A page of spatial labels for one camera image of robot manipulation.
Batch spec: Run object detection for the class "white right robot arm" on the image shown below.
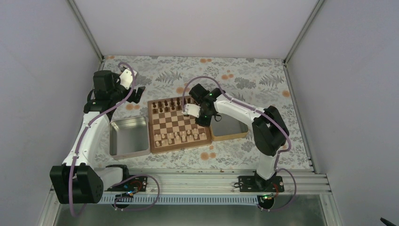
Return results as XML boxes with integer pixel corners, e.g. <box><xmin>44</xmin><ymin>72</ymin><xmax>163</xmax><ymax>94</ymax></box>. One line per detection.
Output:
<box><xmin>182</xmin><ymin>84</ymin><xmax>289</xmax><ymax>192</ymax></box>

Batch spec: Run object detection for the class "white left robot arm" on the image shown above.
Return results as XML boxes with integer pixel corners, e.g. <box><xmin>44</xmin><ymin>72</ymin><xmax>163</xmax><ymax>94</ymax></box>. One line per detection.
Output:
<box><xmin>49</xmin><ymin>69</ymin><xmax>145</xmax><ymax>204</ymax></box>

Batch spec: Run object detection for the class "wooden chess board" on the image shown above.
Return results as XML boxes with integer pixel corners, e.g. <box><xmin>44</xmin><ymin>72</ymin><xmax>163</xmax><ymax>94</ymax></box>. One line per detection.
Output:
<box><xmin>147</xmin><ymin>97</ymin><xmax>212</xmax><ymax>154</ymax></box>

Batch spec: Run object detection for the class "yellow tin box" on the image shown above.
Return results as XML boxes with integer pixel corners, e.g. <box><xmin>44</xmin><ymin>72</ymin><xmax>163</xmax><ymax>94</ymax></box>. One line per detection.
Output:
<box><xmin>209</xmin><ymin>106</ymin><xmax>249</xmax><ymax>141</ymax></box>

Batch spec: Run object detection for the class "floral table mat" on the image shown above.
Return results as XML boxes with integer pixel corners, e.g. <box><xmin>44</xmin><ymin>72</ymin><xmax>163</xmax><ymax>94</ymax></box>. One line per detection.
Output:
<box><xmin>104</xmin><ymin>56</ymin><xmax>311</xmax><ymax>170</ymax></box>

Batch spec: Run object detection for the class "silver empty tin box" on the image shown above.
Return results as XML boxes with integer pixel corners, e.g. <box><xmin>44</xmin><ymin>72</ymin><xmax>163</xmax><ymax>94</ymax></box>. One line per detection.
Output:
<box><xmin>109</xmin><ymin>116</ymin><xmax>151</xmax><ymax>160</ymax></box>

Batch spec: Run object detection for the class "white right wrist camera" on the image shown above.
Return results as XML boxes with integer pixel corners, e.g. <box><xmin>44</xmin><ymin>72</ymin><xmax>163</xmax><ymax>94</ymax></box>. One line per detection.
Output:
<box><xmin>182</xmin><ymin>104</ymin><xmax>201</xmax><ymax>118</ymax></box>

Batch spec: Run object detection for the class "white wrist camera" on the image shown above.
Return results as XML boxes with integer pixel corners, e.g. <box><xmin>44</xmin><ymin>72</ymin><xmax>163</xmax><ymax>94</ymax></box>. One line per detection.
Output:
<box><xmin>182</xmin><ymin>104</ymin><xmax>201</xmax><ymax>118</ymax></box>
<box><xmin>119</xmin><ymin>68</ymin><xmax>137</xmax><ymax>89</ymax></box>

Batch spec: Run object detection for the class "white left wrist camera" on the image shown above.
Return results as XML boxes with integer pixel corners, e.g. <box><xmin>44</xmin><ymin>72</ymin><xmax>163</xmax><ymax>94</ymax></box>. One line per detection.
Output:
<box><xmin>119</xmin><ymin>68</ymin><xmax>137</xmax><ymax>89</ymax></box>

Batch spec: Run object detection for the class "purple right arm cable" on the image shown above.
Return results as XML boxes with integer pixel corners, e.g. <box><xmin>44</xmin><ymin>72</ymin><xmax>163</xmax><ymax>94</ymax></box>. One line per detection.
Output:
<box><xmin>182</xmin><ymin>76</ymin><xmax>297</xmax><ymax>213</ymax></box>

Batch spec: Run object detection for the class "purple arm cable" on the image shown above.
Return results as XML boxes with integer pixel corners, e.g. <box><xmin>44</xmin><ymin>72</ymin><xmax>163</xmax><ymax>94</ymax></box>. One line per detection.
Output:
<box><xmin>182</xmin><ymin>76</ymin><xmax>297</xmax><ymax>213</ymax></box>
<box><xmin>68</xmin><ymin>62</ymin><xmax>136</xmax><ymax>218</ymax></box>

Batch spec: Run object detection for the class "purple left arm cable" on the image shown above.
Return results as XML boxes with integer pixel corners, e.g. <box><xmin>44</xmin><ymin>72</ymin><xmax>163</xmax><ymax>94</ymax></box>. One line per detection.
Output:
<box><xmin>68</xmin><ymin>62</ymin><xmax>136</xmax><ymax>218</ymax></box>

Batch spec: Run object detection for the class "aluminium frame post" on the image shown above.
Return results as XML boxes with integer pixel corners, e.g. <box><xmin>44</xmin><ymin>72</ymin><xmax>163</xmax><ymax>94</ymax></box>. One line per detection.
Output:
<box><xmin>67</xmin><ymin>0</ymin><xmax>104</xmax><ymax>62</ymax></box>

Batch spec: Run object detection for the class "aluminium mounting rail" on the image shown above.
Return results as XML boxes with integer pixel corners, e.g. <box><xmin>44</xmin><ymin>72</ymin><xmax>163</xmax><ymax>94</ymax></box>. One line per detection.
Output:
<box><xmin>100</xmin><ymin>169</ymin><xmax>331</xmax><ymax>209</ymax></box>

